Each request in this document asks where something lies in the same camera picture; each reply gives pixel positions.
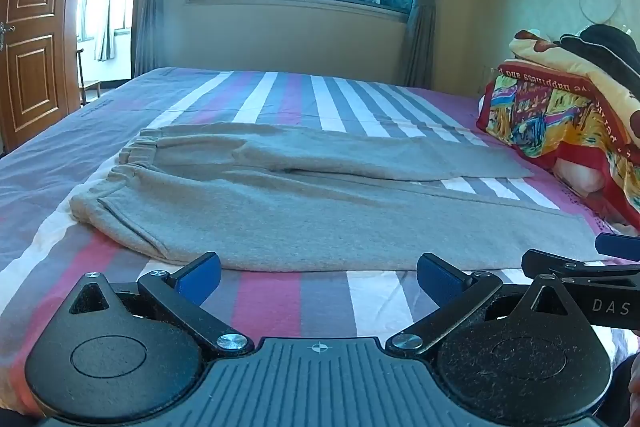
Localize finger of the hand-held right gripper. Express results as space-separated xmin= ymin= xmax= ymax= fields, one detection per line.
xmin=521 ymin=249 xmax=592 ymax=281
xmin=595 ymin=233 xmax=640 ymax=264

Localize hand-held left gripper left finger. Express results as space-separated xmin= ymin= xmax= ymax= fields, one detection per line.
xmin=65 ymin=251 xmax=255 ymax=361

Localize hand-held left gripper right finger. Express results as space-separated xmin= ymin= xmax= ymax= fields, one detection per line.
xmin=386 ymin=251 xmax=582 ymax=356

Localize grey pants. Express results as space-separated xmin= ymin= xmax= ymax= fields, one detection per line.
xmin=69 ymin=122 xmax=609 ymax=273

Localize white pink pillow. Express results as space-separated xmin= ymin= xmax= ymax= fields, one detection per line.
xmin=554 ymin=156 xmax=607 ymax=196

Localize colourful printed red blanket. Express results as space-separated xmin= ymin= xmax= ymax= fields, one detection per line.
xmin=475 ymin=63 xmax=640 ymax=215

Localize brown spotted yellow blanket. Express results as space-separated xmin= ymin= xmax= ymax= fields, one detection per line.
xmin=509 ymin=29 xmax=640 ymax=142

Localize black cloth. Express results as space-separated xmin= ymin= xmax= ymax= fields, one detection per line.
xmin=559 ymin=24 xmax=640 ymax=108

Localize striped bed sheet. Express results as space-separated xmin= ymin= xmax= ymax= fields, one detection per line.
xmin=0 ymin=67 xmax=640 ymax=419

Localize wooden chair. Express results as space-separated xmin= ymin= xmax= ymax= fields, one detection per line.
xmin=76 ymin=48 xmax=102 ymax=104

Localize wooden door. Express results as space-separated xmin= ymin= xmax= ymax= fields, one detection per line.
xmin=0 ymin=0 xmax=83 ymax=155

